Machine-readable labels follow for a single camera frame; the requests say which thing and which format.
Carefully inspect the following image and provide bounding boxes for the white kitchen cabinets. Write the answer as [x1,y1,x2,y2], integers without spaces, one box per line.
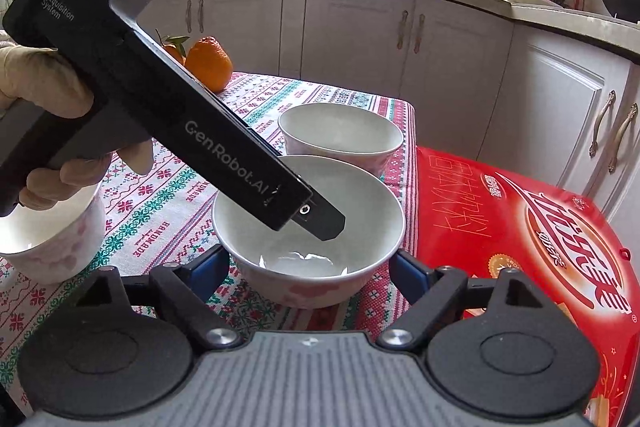
[139,0,639,251]

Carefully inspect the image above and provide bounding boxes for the white bowl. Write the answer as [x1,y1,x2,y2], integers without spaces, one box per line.
[278,103,404,176]
[1,184,105,285]
[213,155,406,309]

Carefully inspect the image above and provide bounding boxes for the red gift box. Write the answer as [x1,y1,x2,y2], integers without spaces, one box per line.
[416,147,639,426]

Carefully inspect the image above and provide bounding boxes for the large orange tangerine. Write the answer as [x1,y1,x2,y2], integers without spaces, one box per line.
[184,36,233,93]

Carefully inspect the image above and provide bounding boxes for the gloved left hand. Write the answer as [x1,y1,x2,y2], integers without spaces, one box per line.
[0,40,155,212]

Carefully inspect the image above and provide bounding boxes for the orange with leaf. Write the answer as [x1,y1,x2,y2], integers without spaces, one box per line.
[155,30,189,65]

